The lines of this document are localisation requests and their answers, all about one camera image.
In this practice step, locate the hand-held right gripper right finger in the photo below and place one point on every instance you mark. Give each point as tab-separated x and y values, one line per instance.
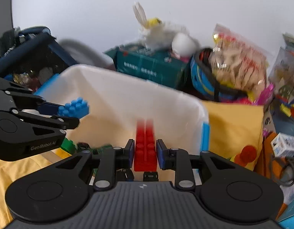
161	155

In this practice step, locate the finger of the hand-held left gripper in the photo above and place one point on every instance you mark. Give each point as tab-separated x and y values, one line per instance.
51	106
68	122

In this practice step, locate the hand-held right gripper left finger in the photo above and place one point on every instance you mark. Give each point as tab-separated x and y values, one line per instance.
130	152

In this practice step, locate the red long building block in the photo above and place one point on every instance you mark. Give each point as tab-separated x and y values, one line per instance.
145	148

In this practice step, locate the blue studded building block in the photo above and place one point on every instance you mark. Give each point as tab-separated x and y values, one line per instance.
74	107

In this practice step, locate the black toy car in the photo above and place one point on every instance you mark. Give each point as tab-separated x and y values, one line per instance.
150	176

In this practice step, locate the white plastic storage bin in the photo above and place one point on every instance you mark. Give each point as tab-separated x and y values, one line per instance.
128	100

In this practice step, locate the green toy piece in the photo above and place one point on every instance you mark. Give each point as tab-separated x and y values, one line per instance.
68	146

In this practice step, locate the grey curved object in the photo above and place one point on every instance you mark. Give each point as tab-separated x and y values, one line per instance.
87	50

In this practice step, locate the yellow quilted blanket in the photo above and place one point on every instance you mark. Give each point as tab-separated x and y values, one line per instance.
230	124

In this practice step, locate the blue round container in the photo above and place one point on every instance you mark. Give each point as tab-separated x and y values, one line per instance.
202	81

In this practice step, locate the dark green box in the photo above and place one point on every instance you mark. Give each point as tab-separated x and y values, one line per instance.
147	66

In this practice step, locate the orange cardboard box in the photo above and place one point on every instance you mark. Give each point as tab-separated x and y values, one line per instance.
267	155

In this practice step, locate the white round toy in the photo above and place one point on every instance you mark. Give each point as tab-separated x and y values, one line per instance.
182	44

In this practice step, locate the white plush toy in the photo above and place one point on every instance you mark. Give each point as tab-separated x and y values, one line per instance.
159	33

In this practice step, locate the small white box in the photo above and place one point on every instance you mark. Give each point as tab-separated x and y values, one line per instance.
284	145

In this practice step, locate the clear snack bag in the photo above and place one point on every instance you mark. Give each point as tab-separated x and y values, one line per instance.
240	59

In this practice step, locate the blue and white box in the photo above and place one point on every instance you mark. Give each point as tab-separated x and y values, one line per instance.
290	216

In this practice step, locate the clear toy box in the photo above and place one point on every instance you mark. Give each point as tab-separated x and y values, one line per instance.
285	81

